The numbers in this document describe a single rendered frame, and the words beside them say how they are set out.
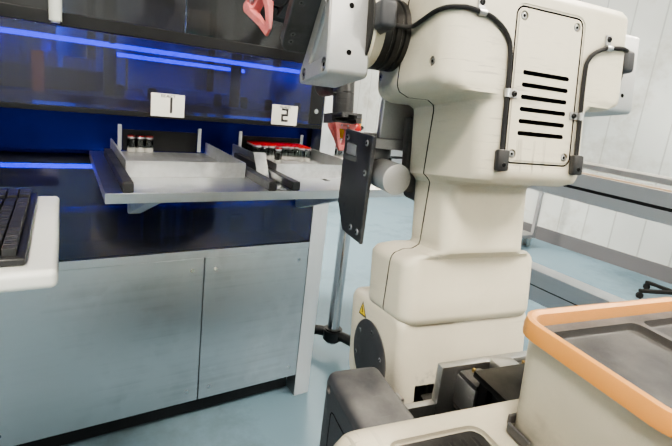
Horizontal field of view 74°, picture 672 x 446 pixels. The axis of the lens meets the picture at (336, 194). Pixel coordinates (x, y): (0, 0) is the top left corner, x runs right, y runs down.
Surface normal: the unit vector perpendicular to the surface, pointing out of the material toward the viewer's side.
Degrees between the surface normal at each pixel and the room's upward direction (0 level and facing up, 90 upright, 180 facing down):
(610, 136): 90
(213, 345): 90
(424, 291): 82
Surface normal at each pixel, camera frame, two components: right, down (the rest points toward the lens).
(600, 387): -0.93, 0.04
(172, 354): 0.51, 0.24
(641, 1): -0.80, 0.04
